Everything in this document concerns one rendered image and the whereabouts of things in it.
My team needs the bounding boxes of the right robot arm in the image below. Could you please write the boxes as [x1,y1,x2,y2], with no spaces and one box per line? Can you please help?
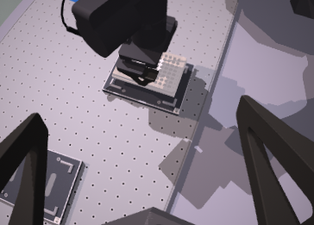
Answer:
[72,0,167,58]

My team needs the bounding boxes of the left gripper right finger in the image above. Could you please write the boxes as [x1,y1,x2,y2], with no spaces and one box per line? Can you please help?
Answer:
[236,95,314,225]

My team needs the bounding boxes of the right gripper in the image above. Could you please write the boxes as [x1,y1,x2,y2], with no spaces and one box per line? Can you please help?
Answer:
[116,16,178,86]

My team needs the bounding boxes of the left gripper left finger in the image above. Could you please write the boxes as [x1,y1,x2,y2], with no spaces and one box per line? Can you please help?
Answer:
[0,113,48,225]

